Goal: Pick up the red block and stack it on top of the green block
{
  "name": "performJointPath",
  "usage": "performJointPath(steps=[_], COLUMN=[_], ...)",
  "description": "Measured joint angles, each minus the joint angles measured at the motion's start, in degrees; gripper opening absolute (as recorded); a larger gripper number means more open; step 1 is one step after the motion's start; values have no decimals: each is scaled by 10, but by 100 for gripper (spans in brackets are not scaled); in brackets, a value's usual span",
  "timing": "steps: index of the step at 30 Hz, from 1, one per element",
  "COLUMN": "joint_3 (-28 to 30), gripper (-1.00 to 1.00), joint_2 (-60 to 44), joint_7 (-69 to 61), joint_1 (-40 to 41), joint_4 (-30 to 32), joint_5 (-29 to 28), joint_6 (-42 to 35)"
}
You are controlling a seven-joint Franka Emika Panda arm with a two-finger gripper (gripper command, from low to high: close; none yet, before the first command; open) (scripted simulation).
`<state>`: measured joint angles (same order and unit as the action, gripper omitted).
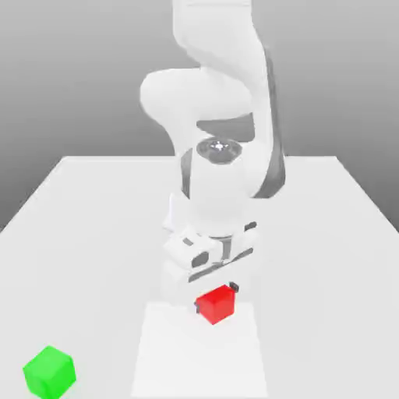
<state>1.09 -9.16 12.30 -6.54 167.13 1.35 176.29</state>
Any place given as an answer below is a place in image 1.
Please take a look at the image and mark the small green cube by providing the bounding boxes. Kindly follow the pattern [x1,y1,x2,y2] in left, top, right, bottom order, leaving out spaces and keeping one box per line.
[22,344,77,399]

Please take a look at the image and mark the small red cube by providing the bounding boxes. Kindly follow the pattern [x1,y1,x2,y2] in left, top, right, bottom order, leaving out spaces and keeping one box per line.
[195,284,235,326]

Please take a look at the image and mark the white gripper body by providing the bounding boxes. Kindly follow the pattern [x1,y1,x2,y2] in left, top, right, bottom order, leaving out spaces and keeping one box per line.
[187,228,260,301]

